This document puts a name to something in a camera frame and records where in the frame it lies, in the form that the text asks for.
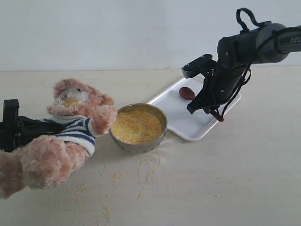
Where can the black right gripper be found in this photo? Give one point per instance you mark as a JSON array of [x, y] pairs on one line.
[[217, 87]]

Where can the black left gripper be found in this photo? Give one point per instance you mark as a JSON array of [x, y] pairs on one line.
[[19, 130]]

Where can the dark red wooden spoon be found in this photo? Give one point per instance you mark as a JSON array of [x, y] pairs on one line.
[[187, 93]]

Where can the beige teddy bear striped sweater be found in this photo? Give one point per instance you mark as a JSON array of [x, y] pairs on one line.
[[48, 160]]

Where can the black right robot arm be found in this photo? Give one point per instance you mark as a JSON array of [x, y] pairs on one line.
[[271, 43]]

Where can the white rectangular plastic tray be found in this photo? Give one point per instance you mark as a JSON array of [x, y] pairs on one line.
[[191, 127]]

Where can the steel bowl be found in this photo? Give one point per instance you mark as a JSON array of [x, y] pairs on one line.
[[139, 128]]

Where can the yellow millet grain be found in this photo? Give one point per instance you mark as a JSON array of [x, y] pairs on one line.
[[86, 120]]

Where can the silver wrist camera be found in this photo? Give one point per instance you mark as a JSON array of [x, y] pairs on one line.
[[202, 65]]

